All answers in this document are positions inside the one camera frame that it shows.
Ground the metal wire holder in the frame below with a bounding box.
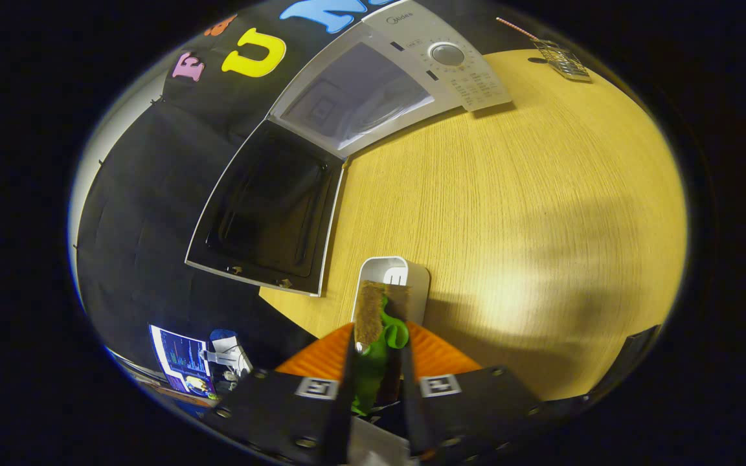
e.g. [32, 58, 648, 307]
[532, 39, 593, 83]

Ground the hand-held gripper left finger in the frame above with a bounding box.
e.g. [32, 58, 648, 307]
[200, 322, 357, 466]

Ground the white microwave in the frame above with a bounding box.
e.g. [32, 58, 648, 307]
[185, 0, 514, 297]

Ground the white rectangular tray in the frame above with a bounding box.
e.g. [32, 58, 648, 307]
[346, 256, 431, 466]

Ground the blue lit screen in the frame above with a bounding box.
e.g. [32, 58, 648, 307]
[150, 324, 218, 399]

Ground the lettuce sandwich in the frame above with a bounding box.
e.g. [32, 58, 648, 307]
[354, 280, 411, 418]

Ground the white plastic object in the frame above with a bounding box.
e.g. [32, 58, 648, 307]
[201, 329, 254, 379]

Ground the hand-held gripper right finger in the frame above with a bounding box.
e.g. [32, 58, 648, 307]
[399, 322, 565, 465]

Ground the red striped straw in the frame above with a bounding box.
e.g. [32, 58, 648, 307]
[496, 17, 540, 43]

